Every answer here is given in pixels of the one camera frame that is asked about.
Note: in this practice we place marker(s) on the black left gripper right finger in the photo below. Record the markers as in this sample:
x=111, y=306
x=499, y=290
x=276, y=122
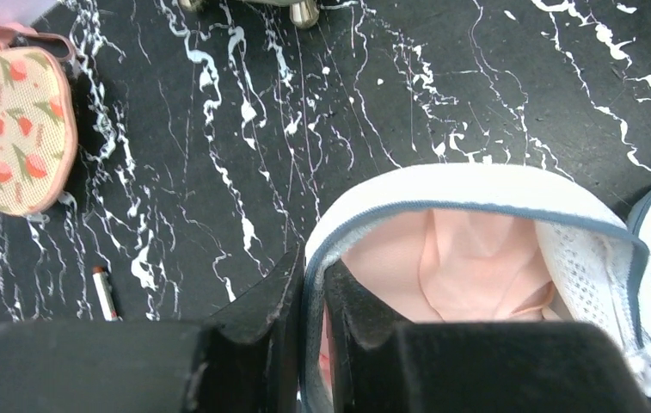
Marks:
x=381, y=362

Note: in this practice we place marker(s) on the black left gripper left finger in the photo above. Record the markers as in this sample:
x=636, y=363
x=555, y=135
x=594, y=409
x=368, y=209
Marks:
x=243, y=358

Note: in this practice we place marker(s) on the pink bra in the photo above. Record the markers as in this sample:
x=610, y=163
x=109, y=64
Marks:
x=455, y=266

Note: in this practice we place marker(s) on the white mesh bra laundry bag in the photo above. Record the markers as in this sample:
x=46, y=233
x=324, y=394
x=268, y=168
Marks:
x=599, y=263

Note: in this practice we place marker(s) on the floral mesh laundry bag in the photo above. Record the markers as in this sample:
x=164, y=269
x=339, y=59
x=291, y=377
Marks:
x=38, y=129

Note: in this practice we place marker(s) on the red white pen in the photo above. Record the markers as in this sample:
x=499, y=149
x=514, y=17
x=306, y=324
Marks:
x=104, y=294

